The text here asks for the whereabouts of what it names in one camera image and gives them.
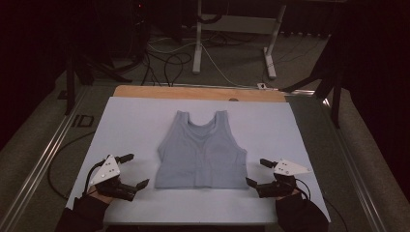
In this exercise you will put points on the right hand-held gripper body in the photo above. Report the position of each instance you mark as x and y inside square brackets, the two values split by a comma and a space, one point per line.
[283, 180]

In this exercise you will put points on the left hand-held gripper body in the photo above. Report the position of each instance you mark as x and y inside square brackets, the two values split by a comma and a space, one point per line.
[108, 170]

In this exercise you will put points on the light blue tank top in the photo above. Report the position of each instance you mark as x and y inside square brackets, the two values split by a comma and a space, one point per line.
[199, 154]

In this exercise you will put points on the person's right hand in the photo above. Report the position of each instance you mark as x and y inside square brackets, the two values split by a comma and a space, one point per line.
[291, 194]

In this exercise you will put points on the person's left hand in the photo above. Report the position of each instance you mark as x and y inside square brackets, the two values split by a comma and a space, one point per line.
[99, 195]

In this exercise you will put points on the small white socket box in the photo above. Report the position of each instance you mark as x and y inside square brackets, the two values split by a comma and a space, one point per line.
[261, 85]

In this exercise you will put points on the wooden table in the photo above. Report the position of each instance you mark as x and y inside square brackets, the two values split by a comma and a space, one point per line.
[177, 92]

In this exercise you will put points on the black tripod stand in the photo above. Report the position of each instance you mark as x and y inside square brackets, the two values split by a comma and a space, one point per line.
[335, 96]
[70, 83]

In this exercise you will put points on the dark equipment rack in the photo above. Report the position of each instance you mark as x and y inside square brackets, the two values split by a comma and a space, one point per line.
[122, 29]

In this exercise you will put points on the white metal desk frame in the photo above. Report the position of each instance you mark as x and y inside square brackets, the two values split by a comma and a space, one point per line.
[197, 48]

